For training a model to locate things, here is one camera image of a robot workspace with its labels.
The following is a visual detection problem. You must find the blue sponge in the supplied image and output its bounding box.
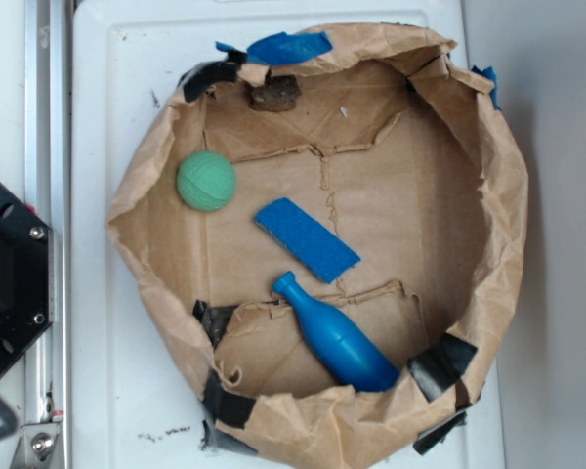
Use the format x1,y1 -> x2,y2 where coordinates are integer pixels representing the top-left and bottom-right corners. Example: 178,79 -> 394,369
254,197 -> 360,283

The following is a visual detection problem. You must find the brown paper bag bin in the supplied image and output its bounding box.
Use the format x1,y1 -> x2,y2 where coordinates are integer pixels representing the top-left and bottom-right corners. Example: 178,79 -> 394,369
107,23 -> 528,468

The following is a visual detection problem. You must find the green ball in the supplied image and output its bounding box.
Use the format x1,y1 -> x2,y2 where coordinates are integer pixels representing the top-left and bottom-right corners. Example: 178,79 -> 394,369
176,151 -> 237,212

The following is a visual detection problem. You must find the black tape inner left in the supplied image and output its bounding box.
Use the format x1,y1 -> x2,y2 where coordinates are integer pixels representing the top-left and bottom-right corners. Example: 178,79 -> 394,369
192,300 -> 238,348

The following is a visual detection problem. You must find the black tape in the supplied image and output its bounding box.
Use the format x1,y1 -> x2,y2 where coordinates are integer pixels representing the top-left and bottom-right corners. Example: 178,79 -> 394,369
412,410 -> 467,455
192,300 -> 238,348
178,51 -> 247,103
202,370 -> 256,429
407,332 -> 479,403

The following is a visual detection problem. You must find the brown rough block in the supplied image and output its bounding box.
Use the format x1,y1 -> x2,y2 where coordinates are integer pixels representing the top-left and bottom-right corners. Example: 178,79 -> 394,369
249,72 -> 302,113

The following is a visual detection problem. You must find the black tape top left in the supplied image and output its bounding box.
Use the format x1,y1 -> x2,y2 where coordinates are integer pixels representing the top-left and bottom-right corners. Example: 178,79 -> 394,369
178,51 -> 247,103

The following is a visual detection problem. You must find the black tape bottom left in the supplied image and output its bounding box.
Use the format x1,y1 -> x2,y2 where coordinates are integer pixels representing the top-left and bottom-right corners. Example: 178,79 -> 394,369
202,370 -> 256,429

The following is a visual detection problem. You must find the blue tape top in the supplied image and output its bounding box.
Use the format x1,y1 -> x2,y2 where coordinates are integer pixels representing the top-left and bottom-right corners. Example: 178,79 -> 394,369
216,31 -> 333,66

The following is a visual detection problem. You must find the blue tape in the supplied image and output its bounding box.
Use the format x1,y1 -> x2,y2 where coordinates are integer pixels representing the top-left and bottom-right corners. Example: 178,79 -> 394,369
216,31 -> 333,66
471,65 -> 501,111

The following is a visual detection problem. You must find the black tape lower right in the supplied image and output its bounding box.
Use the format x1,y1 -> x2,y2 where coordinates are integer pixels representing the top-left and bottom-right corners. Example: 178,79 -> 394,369
407,332 -> 479,403

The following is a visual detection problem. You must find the white cutting board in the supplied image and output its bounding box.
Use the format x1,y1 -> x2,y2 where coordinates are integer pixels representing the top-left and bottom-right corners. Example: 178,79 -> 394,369
70,0 -> 508,469

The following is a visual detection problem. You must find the black tape bottom right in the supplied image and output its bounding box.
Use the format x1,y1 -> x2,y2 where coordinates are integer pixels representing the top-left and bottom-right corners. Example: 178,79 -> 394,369
412,410 -> 467,455

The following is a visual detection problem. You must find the blue tape right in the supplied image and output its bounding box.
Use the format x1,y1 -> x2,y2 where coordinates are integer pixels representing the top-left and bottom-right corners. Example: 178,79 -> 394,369
471,65 -> 501,111

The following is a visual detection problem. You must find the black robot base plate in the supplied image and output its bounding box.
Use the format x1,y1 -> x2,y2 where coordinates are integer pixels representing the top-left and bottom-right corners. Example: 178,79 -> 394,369
0,182 -> 51,379

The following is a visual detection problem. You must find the aluminium rail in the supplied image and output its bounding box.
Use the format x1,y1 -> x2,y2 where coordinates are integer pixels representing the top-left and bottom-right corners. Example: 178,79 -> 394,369
24,1 -> 77,468

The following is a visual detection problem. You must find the metal corner bracket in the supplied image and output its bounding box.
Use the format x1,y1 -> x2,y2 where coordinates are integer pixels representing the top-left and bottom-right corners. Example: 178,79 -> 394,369
10,422 -> 64,469

